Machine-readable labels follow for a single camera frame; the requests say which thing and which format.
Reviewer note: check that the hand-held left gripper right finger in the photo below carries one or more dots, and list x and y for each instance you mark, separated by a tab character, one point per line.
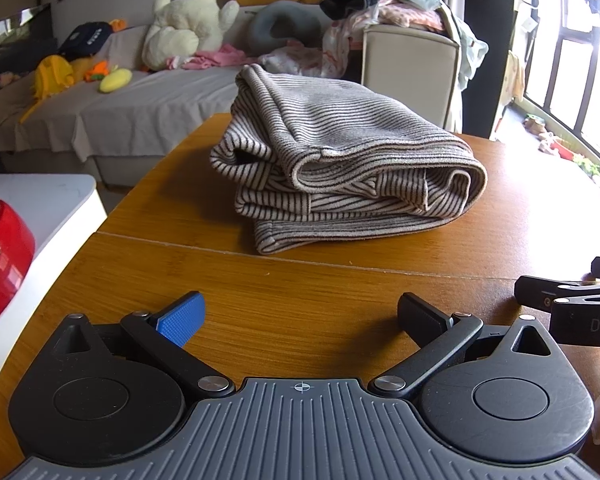
422	317

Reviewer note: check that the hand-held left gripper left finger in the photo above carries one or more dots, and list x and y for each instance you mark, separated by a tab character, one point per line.
180	317

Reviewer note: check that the grey striped sweater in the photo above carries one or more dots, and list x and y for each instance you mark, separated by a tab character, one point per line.
350	125

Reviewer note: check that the pile of clothes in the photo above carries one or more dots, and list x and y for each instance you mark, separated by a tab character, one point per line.
410	10

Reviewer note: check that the red basin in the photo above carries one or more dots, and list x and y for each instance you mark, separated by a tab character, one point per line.
563	150

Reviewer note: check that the white side table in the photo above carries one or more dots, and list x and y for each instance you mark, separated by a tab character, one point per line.
55	210

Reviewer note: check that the red bowl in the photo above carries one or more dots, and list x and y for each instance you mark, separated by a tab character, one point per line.
2	260

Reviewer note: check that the dark curtain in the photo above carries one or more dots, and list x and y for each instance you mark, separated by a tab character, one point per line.
487	95

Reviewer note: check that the cream towel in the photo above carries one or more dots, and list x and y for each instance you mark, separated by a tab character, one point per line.
515	77

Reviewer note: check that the grey covered sofa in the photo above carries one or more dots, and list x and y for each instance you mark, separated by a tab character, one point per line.
145	105

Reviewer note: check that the beige chair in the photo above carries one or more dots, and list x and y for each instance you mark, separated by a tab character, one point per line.
410	75

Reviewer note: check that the yellow oval plush toy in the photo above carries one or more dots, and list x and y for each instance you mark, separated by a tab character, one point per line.
115	81

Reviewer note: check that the pink cloth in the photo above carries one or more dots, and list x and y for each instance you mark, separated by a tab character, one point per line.
210	57

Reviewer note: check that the yellow and orange plush toy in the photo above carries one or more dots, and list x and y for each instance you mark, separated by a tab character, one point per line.
90	70

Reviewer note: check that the light patterned garment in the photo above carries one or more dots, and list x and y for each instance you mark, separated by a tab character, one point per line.
305	62

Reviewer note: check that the white plush duck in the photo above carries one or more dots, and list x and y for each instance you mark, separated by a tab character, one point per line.
185	25

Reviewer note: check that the black cap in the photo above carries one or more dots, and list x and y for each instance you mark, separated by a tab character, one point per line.
85	40

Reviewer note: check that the grey neck pillow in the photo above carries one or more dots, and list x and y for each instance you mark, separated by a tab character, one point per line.
280	22

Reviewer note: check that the glass tank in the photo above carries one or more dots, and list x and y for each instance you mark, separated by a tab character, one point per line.
20	30

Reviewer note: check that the black window frame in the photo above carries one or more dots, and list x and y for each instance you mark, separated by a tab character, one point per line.
555	70

